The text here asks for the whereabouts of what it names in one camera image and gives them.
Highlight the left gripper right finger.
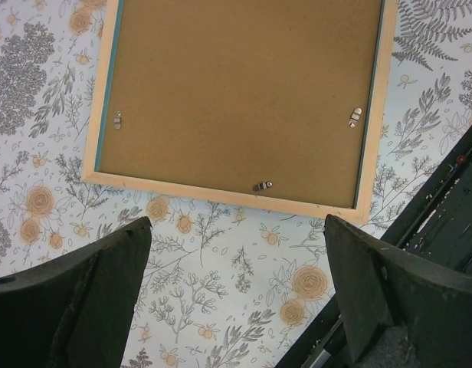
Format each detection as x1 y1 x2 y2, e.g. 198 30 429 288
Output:
324 215 472 367

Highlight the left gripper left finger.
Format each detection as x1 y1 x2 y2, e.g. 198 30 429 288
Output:
0 217 152 367

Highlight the blue picture frame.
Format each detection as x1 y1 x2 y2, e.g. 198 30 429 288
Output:
82 1 398 223

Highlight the floral patterned table mat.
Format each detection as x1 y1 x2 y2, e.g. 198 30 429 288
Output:
0 1 472 367

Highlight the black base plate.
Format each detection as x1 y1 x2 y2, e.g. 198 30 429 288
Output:
279 126 472 367

